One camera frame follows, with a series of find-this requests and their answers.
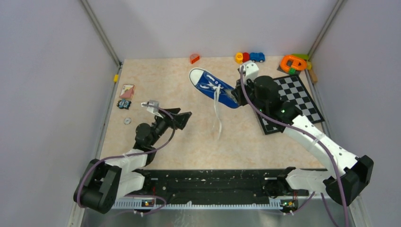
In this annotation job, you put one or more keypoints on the orange plastic ring toy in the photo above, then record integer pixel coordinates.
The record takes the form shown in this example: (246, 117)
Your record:
(292, 64)

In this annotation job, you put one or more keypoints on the pink triangle puzzle card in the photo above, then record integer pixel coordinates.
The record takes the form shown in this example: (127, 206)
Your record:
(127, 91)

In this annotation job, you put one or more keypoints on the white cable duct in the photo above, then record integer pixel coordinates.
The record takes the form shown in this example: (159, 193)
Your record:
(128, 203)

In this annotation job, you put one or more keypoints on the red toy block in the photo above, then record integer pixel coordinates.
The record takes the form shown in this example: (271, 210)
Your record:
(246, 57)

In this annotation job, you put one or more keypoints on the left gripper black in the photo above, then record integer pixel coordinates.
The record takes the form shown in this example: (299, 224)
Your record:
(181, 118)

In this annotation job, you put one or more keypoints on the orange lego brick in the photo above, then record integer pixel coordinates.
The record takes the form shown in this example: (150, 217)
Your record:
(194, 58)

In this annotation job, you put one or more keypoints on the white shoelace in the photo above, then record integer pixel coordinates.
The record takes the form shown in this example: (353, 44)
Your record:
(217, 124)

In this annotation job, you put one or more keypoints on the wooden block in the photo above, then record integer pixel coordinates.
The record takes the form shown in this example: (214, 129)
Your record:
(313, 76)

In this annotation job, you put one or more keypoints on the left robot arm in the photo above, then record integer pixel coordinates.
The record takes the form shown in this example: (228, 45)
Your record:
(108, 179)

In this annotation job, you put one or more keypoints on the yellow toy block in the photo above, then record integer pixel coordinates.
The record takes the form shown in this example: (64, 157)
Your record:
(239, 57)

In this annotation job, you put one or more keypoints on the blue toy car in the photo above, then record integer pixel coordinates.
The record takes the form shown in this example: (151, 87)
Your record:
(257, 57)

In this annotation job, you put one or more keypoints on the small blue toy robot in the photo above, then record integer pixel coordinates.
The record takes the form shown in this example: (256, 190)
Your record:
(124, 104)

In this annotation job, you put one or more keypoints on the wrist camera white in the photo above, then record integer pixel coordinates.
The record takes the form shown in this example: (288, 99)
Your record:
(250, 70)
(152, 106)

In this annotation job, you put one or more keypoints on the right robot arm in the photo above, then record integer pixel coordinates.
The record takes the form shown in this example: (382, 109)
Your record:
(345, 176)

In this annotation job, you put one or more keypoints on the yellow clip on frame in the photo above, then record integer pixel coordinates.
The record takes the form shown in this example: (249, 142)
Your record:
(116, 77)

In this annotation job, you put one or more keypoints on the green toy block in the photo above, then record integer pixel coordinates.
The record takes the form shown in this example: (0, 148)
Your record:
(301, 56)

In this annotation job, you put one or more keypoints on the blue canvas sneaker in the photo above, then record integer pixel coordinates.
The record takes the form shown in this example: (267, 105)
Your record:
(204, 82)

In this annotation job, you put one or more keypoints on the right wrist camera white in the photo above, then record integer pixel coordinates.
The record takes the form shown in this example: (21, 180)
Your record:
(250, 70)

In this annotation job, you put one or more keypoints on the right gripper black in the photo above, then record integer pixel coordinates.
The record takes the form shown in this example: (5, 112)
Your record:
(238, 91)

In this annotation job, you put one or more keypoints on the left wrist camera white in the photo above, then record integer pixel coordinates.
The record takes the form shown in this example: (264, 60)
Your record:
(152, 106)

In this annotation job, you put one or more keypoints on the black white chessboard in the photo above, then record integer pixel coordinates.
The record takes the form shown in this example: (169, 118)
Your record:
(284, 97)

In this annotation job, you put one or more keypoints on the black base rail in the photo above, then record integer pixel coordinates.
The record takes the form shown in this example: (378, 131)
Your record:
(218, 187)

